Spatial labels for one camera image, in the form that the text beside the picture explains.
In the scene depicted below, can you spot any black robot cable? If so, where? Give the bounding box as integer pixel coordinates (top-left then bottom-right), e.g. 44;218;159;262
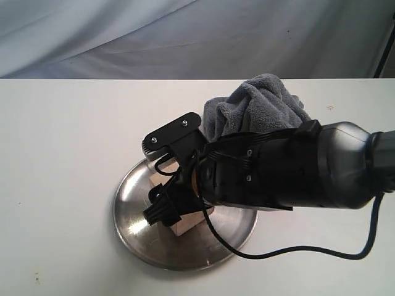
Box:
154;147;383;260

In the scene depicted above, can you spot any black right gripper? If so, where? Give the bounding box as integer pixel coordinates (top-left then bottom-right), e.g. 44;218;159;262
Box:
143;176;203;227

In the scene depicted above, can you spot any light wooden cube block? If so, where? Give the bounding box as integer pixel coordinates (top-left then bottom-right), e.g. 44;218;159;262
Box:
149;159;204;236

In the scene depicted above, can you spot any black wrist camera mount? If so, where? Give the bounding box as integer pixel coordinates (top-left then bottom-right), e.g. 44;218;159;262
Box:
142;112;207;164

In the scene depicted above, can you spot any grey fluffy towel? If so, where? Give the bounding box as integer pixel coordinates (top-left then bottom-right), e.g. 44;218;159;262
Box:
202;73;310;142

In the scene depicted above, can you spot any grey backdrop cloth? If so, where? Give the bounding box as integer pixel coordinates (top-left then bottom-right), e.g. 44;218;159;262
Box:
1;1;394;80

